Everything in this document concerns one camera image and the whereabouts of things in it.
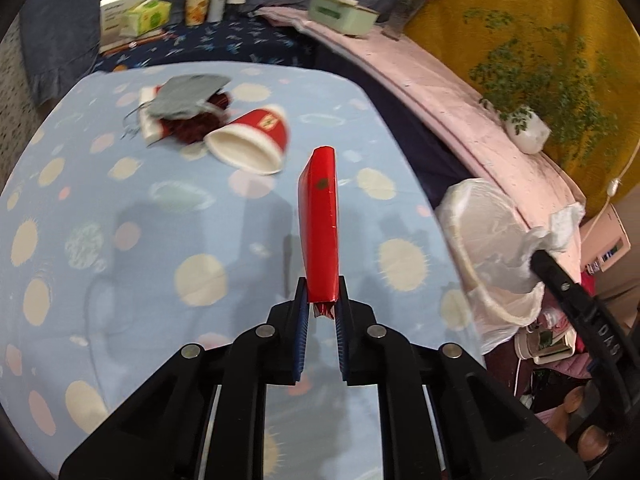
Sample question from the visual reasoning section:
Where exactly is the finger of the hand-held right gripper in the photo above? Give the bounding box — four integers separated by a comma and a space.
530, 249, 601, 322

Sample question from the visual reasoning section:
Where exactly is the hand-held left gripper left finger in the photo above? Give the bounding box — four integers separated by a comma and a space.
59, 277, 311, 480

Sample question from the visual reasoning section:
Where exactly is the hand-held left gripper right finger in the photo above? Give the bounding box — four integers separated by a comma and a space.
336, 276, 589, 480

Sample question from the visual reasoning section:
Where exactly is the white tissue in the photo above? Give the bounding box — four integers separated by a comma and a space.
517, 202, 586, 291

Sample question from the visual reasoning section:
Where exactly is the bin with white bag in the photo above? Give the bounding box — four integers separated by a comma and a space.
434, 177, 551, 356

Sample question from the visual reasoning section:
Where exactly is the red foil packet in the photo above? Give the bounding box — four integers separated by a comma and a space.
297, 146, 342, 320

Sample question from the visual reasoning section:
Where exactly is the person's right hand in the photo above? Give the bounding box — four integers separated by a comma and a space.
560, 385, 618, 466

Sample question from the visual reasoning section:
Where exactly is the pink plastic bag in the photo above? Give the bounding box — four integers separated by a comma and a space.
535, 305, 571, 336

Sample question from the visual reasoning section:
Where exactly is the pink quilted garment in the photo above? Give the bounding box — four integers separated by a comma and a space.
530, 355, 596, 426

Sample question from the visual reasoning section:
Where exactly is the pink and white appliance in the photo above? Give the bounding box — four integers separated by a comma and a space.
580, 205, 631, 273

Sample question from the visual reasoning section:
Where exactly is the green plant in white pot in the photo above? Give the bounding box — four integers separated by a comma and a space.
462, 7, 621, 168

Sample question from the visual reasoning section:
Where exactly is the blue planet print blanket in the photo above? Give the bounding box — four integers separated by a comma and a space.
0, 60, 491, 480

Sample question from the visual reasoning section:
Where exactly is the dark purple cloth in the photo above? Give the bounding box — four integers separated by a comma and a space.
345, 72, 481, 211

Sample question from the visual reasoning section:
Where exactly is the red paper cup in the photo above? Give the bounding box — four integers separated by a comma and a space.
204, 104, 291, 176

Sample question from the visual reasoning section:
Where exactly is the dark red fuzzy ball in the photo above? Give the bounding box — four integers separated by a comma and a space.
159, 91, 233, 146

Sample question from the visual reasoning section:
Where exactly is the small white red box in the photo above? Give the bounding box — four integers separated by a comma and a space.
139, 86, 166, 143

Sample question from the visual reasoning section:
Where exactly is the grey face mask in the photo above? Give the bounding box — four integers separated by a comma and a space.
125, 74, 232, 121

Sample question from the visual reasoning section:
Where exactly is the glass vase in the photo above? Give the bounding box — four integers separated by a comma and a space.
385, 2, 416, 41

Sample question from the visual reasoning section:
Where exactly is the navy floral cloth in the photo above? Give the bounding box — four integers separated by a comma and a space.
92, 12, 321, 73

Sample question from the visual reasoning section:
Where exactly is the pale green tissue box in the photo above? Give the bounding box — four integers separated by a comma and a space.
307, 0, 381, 38

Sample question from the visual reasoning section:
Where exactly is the yellow printed cup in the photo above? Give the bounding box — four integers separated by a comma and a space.
185, 0, 210, 26

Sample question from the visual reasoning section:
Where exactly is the green tissue pack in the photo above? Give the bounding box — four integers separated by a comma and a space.
122, 0, 172, 38

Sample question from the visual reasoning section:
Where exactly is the white card box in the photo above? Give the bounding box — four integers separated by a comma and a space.
100, 0, 161, 53

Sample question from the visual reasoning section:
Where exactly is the white cable with switch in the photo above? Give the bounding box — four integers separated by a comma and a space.
597, 115, 640, 211

